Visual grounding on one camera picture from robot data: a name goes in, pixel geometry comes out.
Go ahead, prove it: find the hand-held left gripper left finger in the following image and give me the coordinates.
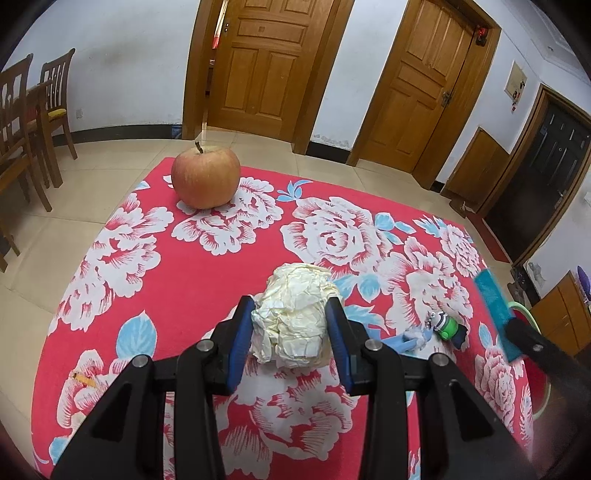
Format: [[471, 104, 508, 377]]
[[51, 295, 256, 480]]

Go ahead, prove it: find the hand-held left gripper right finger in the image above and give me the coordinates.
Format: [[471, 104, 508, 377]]
[[324, 296, 539, 480]]

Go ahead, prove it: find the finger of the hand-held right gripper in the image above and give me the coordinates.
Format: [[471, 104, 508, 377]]
[[475, 270, 591, 402]]

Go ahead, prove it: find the cream paper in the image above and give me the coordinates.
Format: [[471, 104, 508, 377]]
[[249, 262, 341, 370]]

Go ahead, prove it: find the small toy figure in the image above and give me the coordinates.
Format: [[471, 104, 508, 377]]
[[425, 310, 468, 349]]

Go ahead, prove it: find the blue paper scrap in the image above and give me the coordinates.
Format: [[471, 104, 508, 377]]
[[381, 325, 437, 354]]

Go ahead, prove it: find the wooden cabinet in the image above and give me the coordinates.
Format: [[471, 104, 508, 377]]
[[529, 270, 591, 356]]

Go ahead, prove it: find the red doormat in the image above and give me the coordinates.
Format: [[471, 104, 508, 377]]
[[466, 213, 511, 264]]

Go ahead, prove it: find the red floral tablecloth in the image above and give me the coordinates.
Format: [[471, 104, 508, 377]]
[[31, 157, 548, 480]]

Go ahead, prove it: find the black door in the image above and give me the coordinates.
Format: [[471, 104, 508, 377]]
[[480, 85, 591, 266]]

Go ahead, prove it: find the red apple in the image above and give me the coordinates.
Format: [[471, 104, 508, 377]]
[[171, 141, 242, 209]]

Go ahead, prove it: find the closed wooden door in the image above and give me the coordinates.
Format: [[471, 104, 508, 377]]
[[346, 0, 502, 190]]

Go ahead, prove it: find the wooden door ajar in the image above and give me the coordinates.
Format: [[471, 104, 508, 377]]
[[182, 0, 354, 155]]

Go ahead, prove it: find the wooden chair yellow cushion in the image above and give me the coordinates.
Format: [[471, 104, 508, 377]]
[[39, 48, 79, 162]]

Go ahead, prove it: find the low wooden wall panel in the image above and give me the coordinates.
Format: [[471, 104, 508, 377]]
[[441, 126, 511, 208]]

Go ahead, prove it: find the beige wall box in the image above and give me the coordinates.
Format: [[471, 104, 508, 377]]
[[503, 62, 529, 112]]

